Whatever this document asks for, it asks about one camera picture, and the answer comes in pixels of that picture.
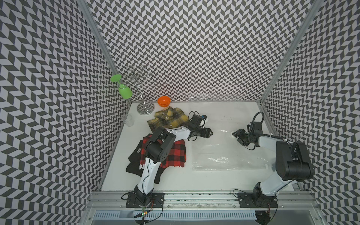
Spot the clear plastic vacuum bag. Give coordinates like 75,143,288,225
191,128,275,172

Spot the red black plaid shirt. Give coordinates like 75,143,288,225
147,135,187,169

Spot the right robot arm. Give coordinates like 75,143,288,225
232,129,315,204

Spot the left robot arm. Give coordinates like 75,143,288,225
133,125,213,206

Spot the yellow plaid shirt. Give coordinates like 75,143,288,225
147,106,190,132

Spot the black folded shirt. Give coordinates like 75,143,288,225
126,137,149,177

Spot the orange bowl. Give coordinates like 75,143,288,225
157,96,171,108

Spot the chrome glass holder stand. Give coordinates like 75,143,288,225
126,65,155,115

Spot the clear glass cup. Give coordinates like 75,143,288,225
122,114,135,127

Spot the green plastic wine glass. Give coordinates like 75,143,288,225
110,74,133,99

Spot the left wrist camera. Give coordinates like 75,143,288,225
190,114,207,128

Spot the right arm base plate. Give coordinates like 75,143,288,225
237,192,278,209

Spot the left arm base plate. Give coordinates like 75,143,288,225
126,192,165,208

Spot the aluminium front rail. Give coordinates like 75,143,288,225
85,190,320,211

